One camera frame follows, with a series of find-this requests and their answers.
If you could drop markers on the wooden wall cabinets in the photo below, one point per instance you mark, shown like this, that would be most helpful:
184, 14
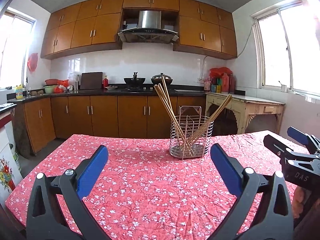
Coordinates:
82, 30

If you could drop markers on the black gas stove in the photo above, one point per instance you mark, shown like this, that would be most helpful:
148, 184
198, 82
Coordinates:
140, 89

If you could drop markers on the large sliding window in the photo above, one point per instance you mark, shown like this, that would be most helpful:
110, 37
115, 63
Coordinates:
295, 52

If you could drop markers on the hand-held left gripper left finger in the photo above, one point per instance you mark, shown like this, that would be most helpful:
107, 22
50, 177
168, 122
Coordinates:
93, 170

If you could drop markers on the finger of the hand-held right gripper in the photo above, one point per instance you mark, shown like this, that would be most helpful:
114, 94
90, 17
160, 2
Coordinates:
275, 142
297, 133

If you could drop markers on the white paint bucket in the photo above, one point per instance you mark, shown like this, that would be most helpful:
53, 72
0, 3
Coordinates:
15, 158

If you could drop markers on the person's right hand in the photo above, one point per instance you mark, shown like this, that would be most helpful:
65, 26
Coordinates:
298, 202

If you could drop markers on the dark cutting board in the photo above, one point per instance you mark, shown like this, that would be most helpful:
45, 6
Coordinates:
91, 80

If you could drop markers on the black kitchen countertop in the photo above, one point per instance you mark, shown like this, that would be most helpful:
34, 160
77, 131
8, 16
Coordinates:
95, 92

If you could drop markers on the dark red thermos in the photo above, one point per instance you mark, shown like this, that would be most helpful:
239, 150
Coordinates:
232, 84

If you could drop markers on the white mug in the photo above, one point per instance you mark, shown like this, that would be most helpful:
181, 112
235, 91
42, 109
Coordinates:
283, 87

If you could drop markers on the wooden base cabinets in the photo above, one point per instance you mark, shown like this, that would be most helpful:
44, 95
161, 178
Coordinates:
105, 117

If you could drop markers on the wok with metal lid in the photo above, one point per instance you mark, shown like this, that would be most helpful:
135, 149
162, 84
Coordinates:
157, 80

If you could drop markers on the set of wooden chopsticks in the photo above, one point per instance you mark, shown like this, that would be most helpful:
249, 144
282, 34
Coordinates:
165, 103

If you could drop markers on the red plastic bag on wall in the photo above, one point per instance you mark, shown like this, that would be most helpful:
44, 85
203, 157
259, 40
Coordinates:
32, 62

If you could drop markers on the white plastic bag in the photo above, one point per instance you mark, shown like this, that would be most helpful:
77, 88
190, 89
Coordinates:
73, 77

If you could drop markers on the blue and yellow boxes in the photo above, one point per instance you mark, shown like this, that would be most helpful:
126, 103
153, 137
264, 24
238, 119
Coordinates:
216, 88

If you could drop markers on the pale green basin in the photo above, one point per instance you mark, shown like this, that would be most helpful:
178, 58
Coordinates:
48, 89

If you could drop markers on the metal faucet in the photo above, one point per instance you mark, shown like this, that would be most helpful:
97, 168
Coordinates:
27, 86

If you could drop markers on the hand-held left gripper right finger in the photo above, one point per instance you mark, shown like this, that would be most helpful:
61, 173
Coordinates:
225, 168

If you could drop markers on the steel range hood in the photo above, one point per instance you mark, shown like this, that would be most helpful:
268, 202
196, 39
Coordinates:
149, 20

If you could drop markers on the steel cups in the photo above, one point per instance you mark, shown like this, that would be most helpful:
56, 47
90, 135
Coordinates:
76, 86

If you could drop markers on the red label bottle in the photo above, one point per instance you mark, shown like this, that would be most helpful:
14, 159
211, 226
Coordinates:
207, 86

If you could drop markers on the small plate with food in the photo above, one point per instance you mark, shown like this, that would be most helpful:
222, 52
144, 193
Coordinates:
111, 88

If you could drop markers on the yellow detergent bottle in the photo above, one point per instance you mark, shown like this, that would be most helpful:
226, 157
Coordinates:
19, 92

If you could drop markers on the black wok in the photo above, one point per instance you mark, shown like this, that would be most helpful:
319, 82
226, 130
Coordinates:
134, 81

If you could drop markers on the cream wooden side table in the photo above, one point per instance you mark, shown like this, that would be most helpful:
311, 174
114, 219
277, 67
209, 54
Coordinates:
250, 107

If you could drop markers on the red floral tablecloth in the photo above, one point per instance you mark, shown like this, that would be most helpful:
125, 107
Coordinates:
150, 192

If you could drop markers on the window beside sink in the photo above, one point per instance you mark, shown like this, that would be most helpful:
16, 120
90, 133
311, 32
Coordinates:
15, 52

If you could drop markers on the red basin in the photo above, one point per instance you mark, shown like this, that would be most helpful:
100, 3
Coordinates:
51, 82

